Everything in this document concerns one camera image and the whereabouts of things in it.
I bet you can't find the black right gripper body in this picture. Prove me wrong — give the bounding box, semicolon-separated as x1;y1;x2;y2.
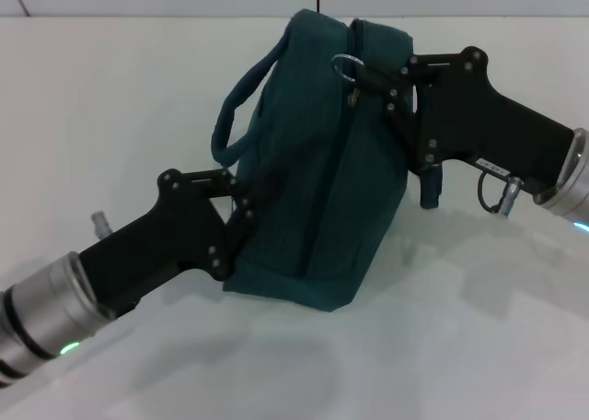
408;45;577;196

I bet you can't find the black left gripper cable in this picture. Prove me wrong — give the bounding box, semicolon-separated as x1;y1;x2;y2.
90;211;112;240

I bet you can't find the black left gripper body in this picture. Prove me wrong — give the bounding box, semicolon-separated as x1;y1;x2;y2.
77;168;232;321

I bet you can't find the grey right gripper cable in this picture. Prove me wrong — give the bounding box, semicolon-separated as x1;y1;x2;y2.
476;168;525;217

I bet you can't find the dark teal fabric bag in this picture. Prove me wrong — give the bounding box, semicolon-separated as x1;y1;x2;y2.
209;8;444;311

